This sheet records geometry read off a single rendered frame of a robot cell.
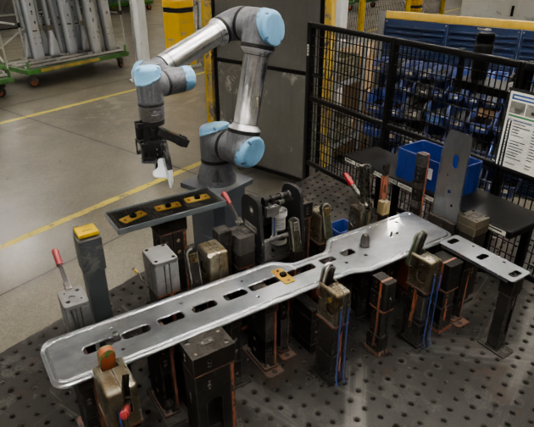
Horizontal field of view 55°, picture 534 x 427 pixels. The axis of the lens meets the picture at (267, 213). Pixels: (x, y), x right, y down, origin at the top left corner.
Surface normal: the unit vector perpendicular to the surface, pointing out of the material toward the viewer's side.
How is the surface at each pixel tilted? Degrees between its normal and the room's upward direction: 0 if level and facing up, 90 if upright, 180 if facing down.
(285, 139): 93
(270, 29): 82
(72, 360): 0
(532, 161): 90
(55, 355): 0
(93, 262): 90
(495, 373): 0
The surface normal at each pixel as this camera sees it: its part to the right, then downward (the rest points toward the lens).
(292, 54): -0.62, 0.40
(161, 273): 0.55, 0.39
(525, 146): -0.84, 0.26
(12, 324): 0.00, -0.89
